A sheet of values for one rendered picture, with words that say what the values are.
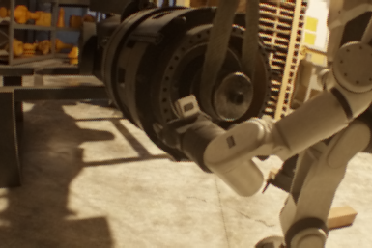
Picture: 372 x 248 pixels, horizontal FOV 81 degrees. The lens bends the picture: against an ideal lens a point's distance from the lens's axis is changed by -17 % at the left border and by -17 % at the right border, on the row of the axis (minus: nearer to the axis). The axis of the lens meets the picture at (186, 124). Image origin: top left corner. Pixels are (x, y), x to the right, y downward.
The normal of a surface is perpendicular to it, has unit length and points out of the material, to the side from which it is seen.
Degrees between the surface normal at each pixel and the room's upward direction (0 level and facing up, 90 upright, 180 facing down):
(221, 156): 49
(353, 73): 72
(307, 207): 90
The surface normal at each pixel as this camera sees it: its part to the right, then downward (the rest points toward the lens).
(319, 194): -0.15, 0.28
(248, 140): -0.58, -0.60
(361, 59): -0.40, -0.11
